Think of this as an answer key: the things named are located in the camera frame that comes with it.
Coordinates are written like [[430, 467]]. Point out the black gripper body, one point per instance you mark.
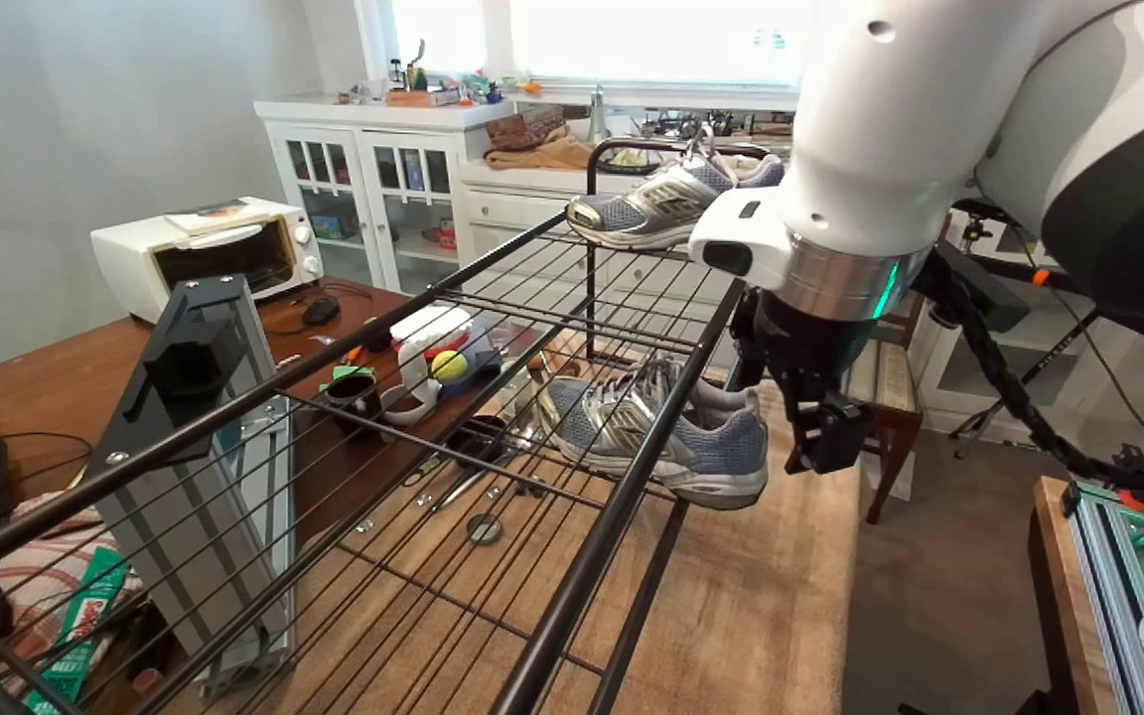
[[805, 343]]

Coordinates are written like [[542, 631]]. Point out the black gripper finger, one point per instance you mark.
[[806, 439], [853, 427]]

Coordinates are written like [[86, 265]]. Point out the grey blue white sneaker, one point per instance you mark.
[[658, 204], [706, 449]]

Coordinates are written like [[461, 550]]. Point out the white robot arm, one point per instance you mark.
[[943, 104]]

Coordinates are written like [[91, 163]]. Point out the white open shelf unit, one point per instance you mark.
[[996, 399]]

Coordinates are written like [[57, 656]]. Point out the black metal shoe rack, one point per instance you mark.
[[601, 542]]

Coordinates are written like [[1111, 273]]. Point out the black tripod with orange clamps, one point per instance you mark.
[[1131, 318]]

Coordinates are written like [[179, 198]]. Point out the white low dresser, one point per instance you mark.
[[518, 202]]

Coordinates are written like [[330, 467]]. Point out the yellow green tennis ball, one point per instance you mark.
[[452, 367]]

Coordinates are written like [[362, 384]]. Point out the white plastic container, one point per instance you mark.
[[430, 326]]

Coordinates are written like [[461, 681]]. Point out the black mug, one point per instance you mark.
[[354, 395]]

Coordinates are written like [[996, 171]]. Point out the black computer mouse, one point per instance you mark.
[[325, 313]]

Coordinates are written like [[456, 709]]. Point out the white glass-door cabinet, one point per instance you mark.
[[358, 134]]

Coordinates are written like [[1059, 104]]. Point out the grey angled metal stand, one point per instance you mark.
[[219, 343]]

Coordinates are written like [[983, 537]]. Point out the white toaster oven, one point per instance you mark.
[[150, 253]]

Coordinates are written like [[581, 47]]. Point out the green cardboard box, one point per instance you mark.
[[80, 621]]

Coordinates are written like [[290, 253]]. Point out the pink striped cloth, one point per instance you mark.
[[42, 569]]

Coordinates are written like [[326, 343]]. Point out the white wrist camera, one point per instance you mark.
[[763, 231]]

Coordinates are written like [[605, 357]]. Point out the aluminium rail frame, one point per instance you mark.
[[1131, 569]]

